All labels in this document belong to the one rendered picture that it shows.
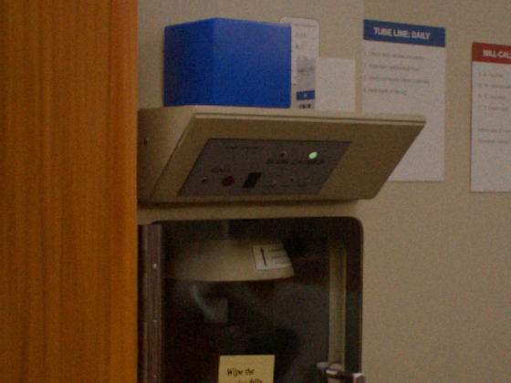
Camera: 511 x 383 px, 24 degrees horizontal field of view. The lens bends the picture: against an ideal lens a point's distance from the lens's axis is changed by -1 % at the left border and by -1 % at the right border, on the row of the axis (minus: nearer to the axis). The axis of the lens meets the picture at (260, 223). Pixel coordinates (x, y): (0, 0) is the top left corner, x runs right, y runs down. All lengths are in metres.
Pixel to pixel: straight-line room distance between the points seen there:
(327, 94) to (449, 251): 0.90
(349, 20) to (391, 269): 0.73
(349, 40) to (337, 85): 0.14
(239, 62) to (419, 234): 0.97
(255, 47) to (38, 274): 0.34
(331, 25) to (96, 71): 0.36
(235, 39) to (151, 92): 0.12
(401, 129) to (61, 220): 0.40
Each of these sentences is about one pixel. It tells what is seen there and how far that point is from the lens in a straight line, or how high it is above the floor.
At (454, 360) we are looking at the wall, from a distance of 2.23.
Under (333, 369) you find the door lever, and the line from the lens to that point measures 1.45.
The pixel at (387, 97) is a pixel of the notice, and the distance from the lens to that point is 2.08.
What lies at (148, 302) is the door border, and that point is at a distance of 1.29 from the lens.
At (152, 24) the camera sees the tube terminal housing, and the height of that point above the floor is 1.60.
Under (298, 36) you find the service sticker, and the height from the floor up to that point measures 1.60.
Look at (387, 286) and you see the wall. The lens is 2.10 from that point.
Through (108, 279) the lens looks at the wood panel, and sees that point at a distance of 1.18.
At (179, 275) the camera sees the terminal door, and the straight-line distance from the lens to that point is 1.31.
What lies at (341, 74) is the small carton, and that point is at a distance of 1.35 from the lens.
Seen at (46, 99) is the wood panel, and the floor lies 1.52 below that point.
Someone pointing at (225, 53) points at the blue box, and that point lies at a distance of 1.22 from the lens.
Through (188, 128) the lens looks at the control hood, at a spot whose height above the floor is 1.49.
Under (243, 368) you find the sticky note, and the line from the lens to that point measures 1.37.
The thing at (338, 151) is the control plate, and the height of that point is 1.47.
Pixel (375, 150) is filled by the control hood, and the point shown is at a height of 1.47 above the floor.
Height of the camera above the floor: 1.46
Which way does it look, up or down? 3 degrees down
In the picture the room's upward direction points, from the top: straight up
